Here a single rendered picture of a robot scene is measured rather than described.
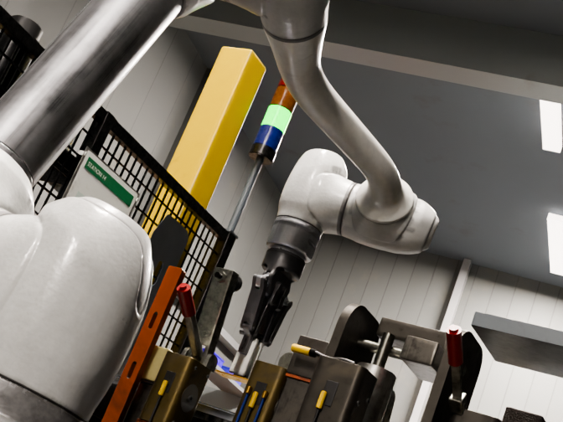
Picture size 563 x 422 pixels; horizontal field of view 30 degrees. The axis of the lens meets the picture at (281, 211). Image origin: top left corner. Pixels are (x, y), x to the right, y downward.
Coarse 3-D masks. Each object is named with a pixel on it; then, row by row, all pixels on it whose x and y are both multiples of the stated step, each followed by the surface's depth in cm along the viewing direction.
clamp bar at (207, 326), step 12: (216, 276) 172; (228, 276) 172; (216, 288) 173; (228, 288) 172; (216, 300) 172; (228, 300) 173; (204, 312) 172; (216, 312) 171; (204, 324) 172; (216, 324) 171; (204, 336) 171; (216, 336) 171; (204, 348) 170
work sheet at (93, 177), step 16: (80, 160) 220; (96, 160) 224; (80, 176) 221; (96, 176) 225; (112, 176) 230; (80, 192) 221; (96, 192) 226; (112, 192) 230; (128, 192) 235; (128, 208) 236
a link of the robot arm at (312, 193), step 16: (304, 160) 193; (320, 160) 192; (336, 160) 193; (304, 176) 191; (320, 176) 190; (336, 176) 191; (288, 192) 191; (304, 192) 189; (320, 192) 189; (336, 192) 189; (288, 208) 190; (304, 208) 189; (320, 208) 188; (336, 208) 188; (320, 224) 190; (336, 224) 189
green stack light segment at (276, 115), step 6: (270, 108) 287; (276, 108) 286; (282, 108) 286; (270, 114) 285; (276, 114) 285; (282, 114) 285; (288, 114) 287; (264, 120) 286; (270, 120) 285; (276, 120) 284; (282, 120) 285; (288, 120) 287; (276, 126) 284; (282, 126) 285
